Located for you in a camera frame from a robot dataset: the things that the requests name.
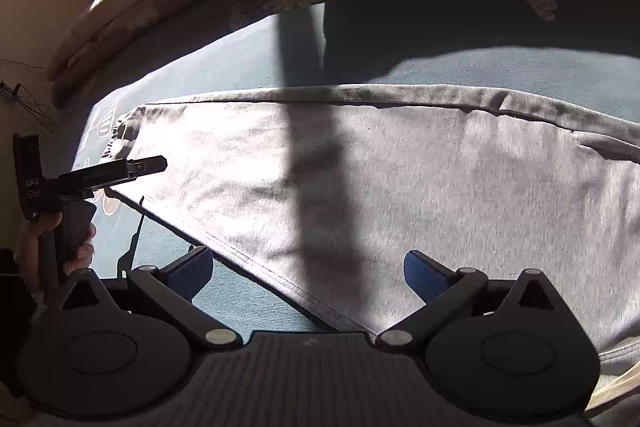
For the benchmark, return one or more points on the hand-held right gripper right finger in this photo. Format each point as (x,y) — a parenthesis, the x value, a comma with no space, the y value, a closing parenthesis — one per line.
(425,274)

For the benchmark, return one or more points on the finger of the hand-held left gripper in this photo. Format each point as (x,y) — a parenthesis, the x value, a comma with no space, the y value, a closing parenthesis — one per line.
(150,166)

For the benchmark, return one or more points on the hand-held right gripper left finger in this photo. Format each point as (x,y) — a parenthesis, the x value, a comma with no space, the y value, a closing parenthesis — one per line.
(192,272)

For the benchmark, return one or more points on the grey pants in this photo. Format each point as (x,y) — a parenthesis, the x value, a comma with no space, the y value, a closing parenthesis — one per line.
(400,182)

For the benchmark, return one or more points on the person's left hand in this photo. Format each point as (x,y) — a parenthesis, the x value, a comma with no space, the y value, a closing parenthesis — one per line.
(30,247)

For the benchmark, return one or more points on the white power strip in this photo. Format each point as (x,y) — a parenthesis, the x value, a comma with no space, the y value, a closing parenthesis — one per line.
(12,89)

